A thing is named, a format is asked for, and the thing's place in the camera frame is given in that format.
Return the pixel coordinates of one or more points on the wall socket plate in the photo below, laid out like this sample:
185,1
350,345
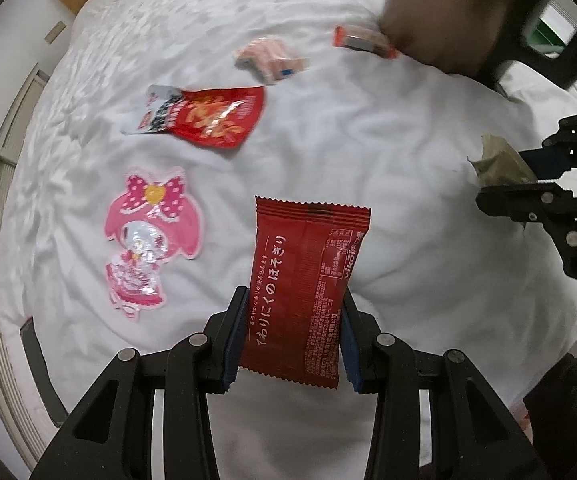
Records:
54,32

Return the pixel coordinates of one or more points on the olive green snack packet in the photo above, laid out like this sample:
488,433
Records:
501,164

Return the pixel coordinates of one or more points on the white bed duvet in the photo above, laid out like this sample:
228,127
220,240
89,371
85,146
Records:
395,136

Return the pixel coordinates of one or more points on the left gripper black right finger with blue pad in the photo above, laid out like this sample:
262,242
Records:
437,417

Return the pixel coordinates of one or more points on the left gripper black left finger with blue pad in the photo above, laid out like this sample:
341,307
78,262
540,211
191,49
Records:
108,435

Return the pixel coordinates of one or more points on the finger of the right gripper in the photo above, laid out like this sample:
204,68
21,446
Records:
545,203
558,152

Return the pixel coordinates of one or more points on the red white snack bag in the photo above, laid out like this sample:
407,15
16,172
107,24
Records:
211,118

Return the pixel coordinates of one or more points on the dark red snack packet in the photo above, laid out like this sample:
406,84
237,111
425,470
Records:
305,254

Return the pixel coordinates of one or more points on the pink cartoon candy bag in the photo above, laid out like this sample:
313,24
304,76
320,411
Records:
154,220

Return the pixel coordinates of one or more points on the pink striped candy packet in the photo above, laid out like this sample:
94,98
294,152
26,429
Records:
270,59

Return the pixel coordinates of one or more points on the orange red snack bar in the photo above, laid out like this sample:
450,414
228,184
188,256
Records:
362,39

